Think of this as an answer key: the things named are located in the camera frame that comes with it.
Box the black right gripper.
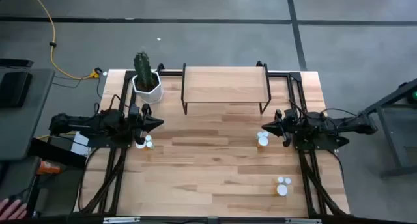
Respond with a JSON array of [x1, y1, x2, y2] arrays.
[[261, 109, 300, 148]]

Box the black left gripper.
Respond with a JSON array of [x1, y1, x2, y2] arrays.
[[128, 103, 165, 145]]

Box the white faceted plant pot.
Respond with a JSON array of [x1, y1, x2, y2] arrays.
[[131, 70, 164, 105]]

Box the white paper sheet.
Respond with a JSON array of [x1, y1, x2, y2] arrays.
[[70, 133, 91, 156]]

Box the black metal beam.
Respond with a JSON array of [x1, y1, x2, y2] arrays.
[[27, 137, 87, 169]]

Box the grey side desk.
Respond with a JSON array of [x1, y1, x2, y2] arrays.
[[0, 67, 55, 162]]

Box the dark grey metal stand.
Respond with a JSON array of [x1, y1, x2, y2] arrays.
[[358, 77, 417, 178]]

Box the black flat device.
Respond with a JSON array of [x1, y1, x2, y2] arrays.
[[0, 70, 33, 109]]

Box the black flat bar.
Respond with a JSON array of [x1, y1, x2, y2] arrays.
[[0, 58, 35, 68]]

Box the person's hand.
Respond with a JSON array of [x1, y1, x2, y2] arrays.
[[0, 199, 28, 221]]

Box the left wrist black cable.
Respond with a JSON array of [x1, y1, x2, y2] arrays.
[[93, 93, 132, 115]]

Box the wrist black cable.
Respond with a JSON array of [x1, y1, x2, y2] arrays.
[[93, 93, 132, 115], [288, 99, 359, 129]]

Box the black aluminium rig frame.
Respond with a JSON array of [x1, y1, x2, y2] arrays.
[[74, 61, 351, 218]]

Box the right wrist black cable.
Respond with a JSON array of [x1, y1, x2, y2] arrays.
[[288, 99, 359, 129]]

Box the yellow extension cable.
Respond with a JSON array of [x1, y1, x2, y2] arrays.
[[29, 0, 100, 81]]

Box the silver table bracket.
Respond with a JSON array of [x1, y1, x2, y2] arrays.
[[102, 216, 141, 224], [285, 217, 323, 224]]

